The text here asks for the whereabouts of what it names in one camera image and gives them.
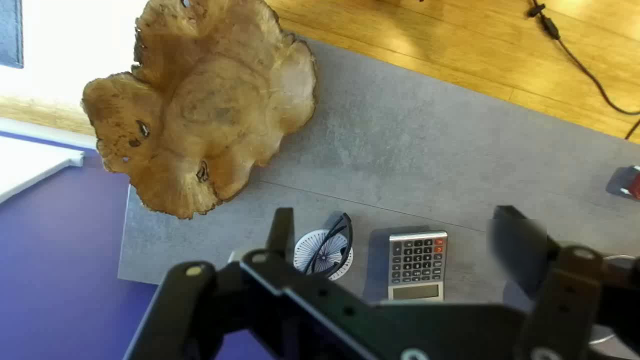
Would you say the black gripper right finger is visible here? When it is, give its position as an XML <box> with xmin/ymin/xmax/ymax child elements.
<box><xmin>489</xmin><ymin>204</ymin><xmax>640</xmax><ymax>360</ymax></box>

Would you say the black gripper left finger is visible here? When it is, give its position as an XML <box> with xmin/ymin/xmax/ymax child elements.
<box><xmin>122</xmin><ymin>207</ymin><xmax>298</xmax><ymax>360</ymax></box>

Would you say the grey pocket calculator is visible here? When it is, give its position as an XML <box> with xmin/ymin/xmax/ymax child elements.
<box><xmin>387</xmin><ymin>230</ymin><xmax>451</xmax><ymax>305</ymax></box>

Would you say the small red grey connector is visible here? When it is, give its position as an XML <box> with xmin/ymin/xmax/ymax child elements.
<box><xmin>605</xmin><ymin>165</ymin><xmax>640</xmax><ymax>202</ymax></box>

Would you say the grey concrete look cabinet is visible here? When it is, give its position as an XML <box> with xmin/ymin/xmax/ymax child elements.
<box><xmin>117</xmin><ymin>37</ymin><xmax>640</xmax><ymax>360</ymax></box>

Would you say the brown crumpled cloth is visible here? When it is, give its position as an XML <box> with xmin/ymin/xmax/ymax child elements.
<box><xmin>81</xmin><ymin>0</ymin><xmax>320</xmax><ymax>223</ymax></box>

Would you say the black floor cable with adapter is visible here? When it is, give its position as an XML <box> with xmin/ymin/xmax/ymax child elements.
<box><xmin>526</xmin><ymin>0</ymin><xmax>640</xmax><ymax>142</ymax></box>

